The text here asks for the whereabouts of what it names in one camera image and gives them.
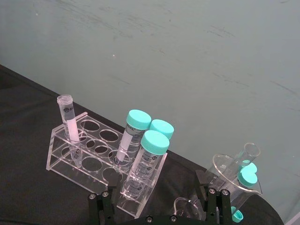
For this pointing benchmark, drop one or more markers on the clear acrylic tube rack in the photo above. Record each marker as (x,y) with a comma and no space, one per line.
(70,173)

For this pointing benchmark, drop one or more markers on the loose teal screw cap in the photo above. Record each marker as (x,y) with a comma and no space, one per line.
(237,215)

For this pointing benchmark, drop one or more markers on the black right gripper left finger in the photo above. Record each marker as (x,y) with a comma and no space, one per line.
(103,206)

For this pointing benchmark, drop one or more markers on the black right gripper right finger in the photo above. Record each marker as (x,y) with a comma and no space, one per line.
(218,206)

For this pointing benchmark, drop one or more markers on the clear glass beaker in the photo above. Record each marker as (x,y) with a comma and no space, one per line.
(222,173)

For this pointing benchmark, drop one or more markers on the pale wall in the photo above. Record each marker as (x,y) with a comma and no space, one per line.
(164,47)

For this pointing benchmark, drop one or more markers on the uncapped clear empty tube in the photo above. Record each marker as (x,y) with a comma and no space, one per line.
(239,161)

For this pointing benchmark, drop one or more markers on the black table cloth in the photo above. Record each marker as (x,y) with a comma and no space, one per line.
(23,145)

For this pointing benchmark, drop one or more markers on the teal-capped tube with white liquid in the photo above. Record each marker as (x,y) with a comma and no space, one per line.
(137,119)

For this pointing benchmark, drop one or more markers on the uncapped tube with white liquid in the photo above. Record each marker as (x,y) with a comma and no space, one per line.
(71,126)

